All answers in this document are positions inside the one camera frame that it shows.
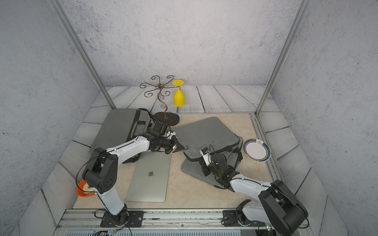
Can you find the white donut in bowl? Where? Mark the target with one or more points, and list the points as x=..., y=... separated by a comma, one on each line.
x=87, y=188

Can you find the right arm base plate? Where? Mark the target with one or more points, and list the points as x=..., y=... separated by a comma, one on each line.
x=236, y=218

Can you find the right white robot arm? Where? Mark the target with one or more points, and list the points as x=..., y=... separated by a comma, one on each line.
x=272, y=203

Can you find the front aluminium rail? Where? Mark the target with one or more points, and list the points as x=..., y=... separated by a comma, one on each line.
x=158, y=222

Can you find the orange bowl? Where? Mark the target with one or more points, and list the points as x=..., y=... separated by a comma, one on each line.
x=80, y=191

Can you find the grey zippered laptop bag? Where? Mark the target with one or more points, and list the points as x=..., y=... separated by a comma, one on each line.
x=121, y=126

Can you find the silver apple laptop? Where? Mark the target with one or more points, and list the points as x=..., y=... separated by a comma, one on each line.
x=150, y=178

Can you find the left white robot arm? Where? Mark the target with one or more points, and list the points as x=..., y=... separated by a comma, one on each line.
x=101, y=170

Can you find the aluminium frame post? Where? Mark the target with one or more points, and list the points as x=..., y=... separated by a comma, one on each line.
x=303, y=8
x=67, y=26

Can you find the left aluminium frame post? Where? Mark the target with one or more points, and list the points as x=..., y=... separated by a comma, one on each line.
x=67, y=26

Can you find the yellow plastic goblet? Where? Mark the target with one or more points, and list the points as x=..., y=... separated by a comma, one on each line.
x=179, y=97

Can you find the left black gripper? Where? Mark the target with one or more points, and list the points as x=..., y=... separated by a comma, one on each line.
x=174, y=143

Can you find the right aluminium frame post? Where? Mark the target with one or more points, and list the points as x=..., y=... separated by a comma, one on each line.
x=303, y=8

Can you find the copper wire jewelry stand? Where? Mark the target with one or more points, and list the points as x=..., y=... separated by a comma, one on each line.
x=164, y=117

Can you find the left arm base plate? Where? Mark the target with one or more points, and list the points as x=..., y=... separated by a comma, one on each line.
x=131, y=219

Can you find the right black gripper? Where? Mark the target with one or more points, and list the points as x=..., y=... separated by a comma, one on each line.
x=204, y=167

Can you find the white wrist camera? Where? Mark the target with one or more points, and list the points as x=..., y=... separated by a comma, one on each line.
x=205, y=152

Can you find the white plate green red rim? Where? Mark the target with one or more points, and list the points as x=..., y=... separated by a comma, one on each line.
x=256, y=150

